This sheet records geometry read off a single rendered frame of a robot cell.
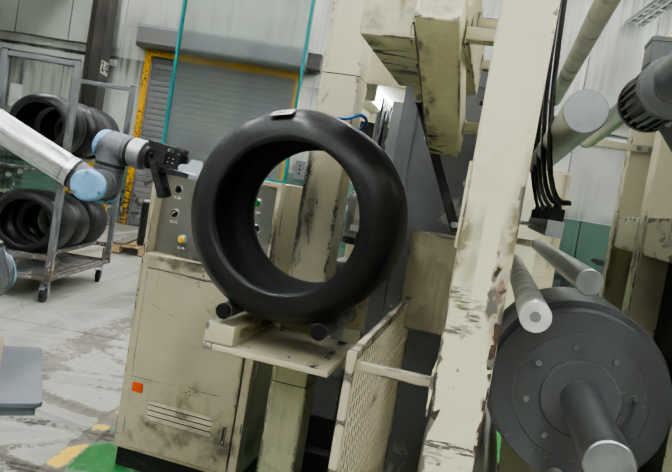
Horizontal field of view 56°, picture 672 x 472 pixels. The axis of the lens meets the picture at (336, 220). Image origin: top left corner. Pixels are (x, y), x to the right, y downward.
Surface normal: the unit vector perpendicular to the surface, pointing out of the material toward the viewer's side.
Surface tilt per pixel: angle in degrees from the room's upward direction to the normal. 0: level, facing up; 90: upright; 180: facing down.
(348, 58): 90
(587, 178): 90
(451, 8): 72
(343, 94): 90
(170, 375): 90
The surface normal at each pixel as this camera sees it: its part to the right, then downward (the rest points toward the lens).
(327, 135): -0.15, -0.15
